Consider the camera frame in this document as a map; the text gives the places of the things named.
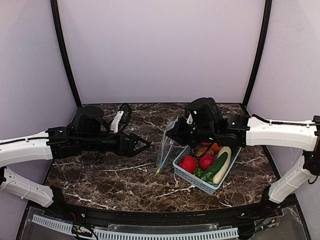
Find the green leafy vegetable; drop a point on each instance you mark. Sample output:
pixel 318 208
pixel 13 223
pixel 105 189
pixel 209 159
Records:
pixel 234 151

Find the white slotted cable duct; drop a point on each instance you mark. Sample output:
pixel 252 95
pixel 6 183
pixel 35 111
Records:
pixel 135 232

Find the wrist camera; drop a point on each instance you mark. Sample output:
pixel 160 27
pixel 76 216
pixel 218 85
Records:
pixel 121 119
pixel 189 118

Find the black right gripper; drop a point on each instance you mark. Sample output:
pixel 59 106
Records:
pixel 180 130

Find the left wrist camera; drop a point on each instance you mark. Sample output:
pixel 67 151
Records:
pixel 121 119

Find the brown potato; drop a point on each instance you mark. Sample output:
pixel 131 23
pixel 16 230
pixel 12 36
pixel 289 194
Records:
pixel 201 150

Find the green grapes bunch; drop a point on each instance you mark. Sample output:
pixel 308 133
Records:
pixel 198 172

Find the red tomato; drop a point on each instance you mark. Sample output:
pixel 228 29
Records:
pixel 188 163

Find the dark red round fruit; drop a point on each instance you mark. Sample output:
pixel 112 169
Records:
pixel 206 161

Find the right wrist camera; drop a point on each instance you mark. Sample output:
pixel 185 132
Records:
pixel 189 118

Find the green cucumber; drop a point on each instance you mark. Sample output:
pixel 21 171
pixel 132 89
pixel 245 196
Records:
pixel 208 174

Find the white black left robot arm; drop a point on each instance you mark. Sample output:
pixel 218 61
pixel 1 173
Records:
pixel 87 132

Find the light blue plastic basket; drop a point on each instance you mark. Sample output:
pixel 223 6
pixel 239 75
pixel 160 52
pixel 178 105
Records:
pixel 207 187

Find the clear zip top bag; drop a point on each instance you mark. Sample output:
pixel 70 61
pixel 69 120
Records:
pixel 165 147

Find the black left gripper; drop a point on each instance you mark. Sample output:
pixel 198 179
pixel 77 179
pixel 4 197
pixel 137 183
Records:
pixel 125 144

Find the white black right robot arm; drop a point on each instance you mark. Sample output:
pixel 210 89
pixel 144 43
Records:
pixel 204 123

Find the white radish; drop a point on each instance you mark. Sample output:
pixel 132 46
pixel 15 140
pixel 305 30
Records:
pixel 223 162

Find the black front rail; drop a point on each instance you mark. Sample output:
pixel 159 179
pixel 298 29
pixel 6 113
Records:
pixel 234 216

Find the orange fruit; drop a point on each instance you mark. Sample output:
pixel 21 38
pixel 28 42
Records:
pixel 216 148

